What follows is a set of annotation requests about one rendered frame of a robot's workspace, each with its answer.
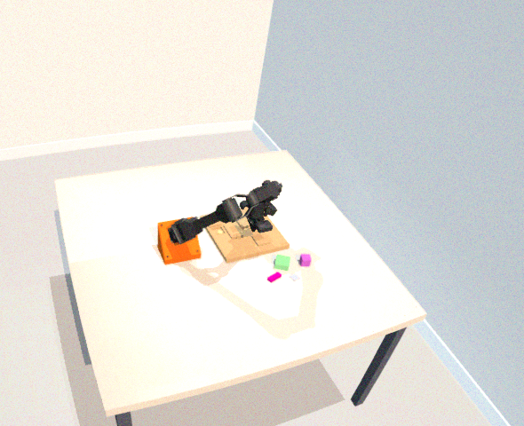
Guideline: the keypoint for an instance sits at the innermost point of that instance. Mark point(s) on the magenta rectangular block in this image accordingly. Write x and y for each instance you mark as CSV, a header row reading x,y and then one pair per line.
x,y
274,277

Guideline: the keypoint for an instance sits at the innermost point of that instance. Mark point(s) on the green block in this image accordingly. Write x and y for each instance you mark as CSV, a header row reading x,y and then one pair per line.
x,y
282,263

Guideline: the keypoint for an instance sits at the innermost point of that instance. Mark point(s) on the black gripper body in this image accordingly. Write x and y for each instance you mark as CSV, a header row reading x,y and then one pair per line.
x,y
257,213

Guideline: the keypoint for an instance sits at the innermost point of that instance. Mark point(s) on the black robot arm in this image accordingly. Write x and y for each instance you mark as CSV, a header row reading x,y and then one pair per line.
x,y
185,230

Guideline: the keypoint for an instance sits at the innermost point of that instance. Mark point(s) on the purple cube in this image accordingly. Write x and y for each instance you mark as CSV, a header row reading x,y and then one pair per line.
x,y
305,260

